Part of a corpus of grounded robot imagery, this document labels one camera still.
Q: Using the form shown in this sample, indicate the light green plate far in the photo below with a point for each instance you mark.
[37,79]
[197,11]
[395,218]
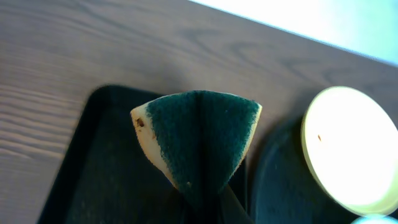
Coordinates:
[375,219]

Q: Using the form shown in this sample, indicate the black round tray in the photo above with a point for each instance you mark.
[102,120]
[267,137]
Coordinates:
[284,190]

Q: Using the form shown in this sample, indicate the yellow plate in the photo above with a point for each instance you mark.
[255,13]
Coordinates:
[350,146]

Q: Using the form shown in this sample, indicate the black rectangular tray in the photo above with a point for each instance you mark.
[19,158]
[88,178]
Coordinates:
[106,178]

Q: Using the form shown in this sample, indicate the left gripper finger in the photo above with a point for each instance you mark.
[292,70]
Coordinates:
[230,209]

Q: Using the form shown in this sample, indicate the yellow green scrub sponge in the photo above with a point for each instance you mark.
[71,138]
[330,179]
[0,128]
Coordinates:
[197,139]

